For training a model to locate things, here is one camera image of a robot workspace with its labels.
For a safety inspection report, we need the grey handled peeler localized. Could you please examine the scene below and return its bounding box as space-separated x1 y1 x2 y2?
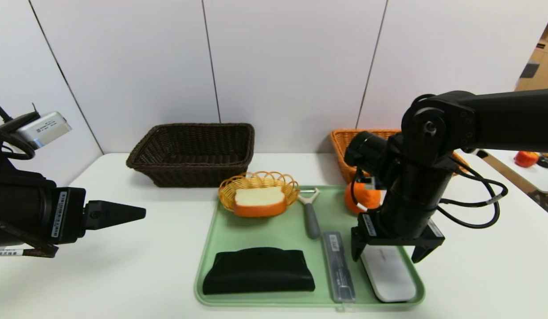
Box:
297 188 321 240

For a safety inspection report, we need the small yellow wicker basket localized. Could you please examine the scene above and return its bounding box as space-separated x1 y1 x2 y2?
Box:
218 171 300 212

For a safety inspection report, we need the red apple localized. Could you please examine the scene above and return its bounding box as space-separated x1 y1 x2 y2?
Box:
513 151 540 168

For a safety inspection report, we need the orange wicker basket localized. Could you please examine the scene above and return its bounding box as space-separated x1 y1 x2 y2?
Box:
330 129 470 184

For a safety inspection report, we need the dark brown wicker basket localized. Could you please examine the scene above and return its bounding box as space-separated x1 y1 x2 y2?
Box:
126 123 255 188

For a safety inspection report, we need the orange fruit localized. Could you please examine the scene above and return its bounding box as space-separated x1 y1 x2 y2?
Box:
344 183 383 214

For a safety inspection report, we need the black left camera cable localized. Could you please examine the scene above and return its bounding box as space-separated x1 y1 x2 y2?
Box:
0 97 14 124

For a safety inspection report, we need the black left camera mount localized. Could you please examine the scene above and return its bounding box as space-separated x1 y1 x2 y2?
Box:
0 113 48 187

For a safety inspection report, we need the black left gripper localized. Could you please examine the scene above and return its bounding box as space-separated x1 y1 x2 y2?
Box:
0 183 147 248

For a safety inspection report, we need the wooden cabinet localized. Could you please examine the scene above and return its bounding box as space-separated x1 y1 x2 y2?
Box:
516 4 548 91

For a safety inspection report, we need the light green plastic tray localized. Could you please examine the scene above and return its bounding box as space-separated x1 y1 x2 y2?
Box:
195 185 425 307

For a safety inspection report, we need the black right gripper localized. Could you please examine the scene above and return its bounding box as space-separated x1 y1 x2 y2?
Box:
351 162 446 264

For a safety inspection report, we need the toy bread slice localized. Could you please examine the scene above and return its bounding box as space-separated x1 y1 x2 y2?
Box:
234 187 287 218

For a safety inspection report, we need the black folded cloth pouch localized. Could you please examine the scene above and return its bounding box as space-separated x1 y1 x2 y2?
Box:
202 247 316 295

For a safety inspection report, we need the white oblong case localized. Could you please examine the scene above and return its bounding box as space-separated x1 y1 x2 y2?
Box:
360 246 416 303

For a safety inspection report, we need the clear grey cutlery case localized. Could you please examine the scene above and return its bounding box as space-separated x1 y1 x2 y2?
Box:
322 231 357 311

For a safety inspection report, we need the white side table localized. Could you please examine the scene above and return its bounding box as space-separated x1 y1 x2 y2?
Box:
476 148 548 221

